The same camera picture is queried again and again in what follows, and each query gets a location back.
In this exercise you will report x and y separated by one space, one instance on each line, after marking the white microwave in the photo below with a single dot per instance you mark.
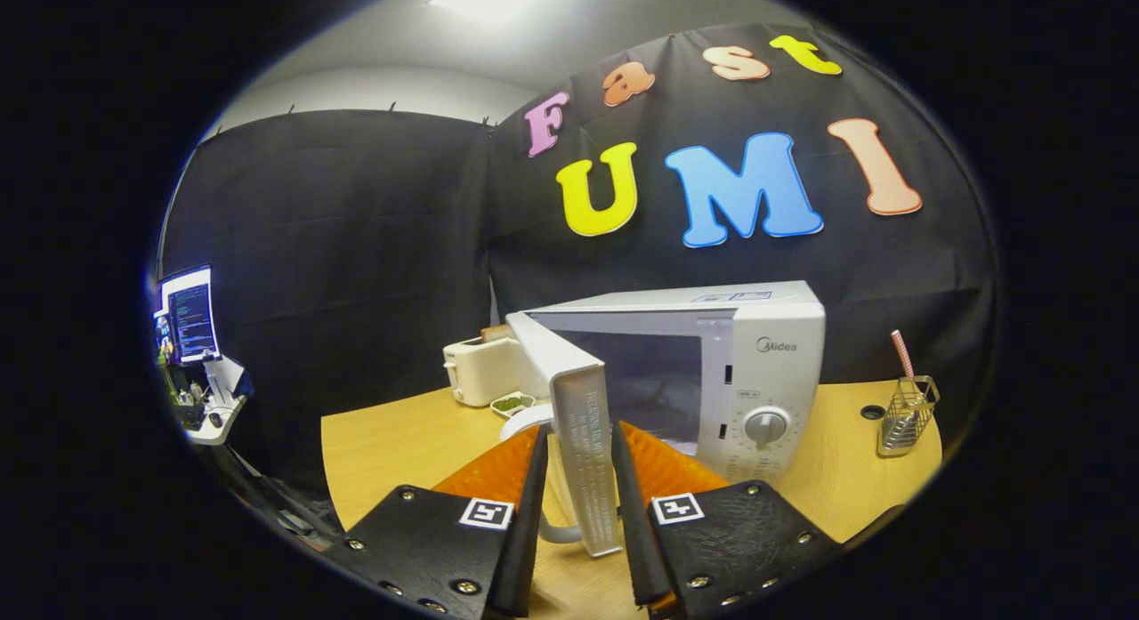
765 335

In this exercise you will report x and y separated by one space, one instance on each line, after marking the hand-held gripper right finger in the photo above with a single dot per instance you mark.
634 531

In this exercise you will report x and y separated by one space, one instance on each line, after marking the pink striped straw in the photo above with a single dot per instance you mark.
902 353

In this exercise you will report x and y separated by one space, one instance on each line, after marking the black round table grommet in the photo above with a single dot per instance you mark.
873 412

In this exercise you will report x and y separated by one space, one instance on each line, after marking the toast slice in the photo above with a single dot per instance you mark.
495 334

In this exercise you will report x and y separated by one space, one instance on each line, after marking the white toaster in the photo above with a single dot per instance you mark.
476 371

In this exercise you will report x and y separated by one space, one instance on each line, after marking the white dish with green food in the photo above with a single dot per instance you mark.
512 404

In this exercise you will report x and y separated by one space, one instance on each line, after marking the black backdrop cloth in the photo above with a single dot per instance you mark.
356 246

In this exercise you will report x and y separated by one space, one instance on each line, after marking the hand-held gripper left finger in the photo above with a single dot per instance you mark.
527 531

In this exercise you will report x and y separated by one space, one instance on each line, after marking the computer monitor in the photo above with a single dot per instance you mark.
191 322

